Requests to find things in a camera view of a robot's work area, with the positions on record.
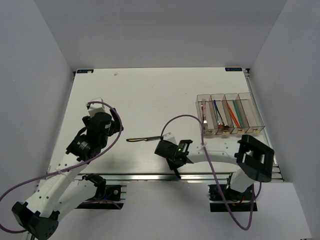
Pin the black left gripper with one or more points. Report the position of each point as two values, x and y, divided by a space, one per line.
114 124

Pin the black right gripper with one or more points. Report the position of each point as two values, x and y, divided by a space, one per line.
172 166

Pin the blue iridescent knife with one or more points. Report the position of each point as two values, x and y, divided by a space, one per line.
177 174

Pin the black knife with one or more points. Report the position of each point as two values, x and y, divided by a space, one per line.
143 139

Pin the black spoon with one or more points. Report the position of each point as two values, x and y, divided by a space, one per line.
224 126

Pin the pink handled fork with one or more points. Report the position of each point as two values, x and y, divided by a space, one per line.
204 112

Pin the rainbow spoon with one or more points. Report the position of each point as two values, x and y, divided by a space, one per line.
218 115

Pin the orange chopstick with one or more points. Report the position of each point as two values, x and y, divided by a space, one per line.
233 115

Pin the teal chopstick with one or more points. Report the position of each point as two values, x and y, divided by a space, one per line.
238 113

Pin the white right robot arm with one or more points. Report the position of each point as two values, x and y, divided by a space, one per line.
254 159

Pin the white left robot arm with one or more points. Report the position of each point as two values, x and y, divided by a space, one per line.
41 213

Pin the clear plastic bin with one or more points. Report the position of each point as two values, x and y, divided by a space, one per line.
212 125
234 96
222 114
253 118

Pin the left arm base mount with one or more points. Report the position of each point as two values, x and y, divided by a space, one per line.
108 196

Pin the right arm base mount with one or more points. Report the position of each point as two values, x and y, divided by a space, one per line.
237 201

